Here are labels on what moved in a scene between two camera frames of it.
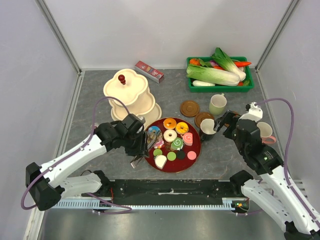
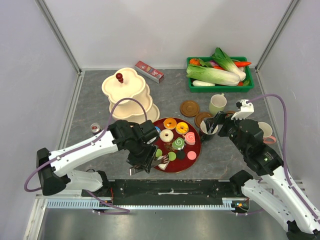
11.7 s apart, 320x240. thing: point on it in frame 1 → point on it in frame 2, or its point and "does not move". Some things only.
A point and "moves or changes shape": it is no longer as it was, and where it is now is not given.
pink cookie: [191, 155] does not move
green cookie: [157, 152] does not move
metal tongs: [152, 137] moves or changes shape
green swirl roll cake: [177, 144] does not move
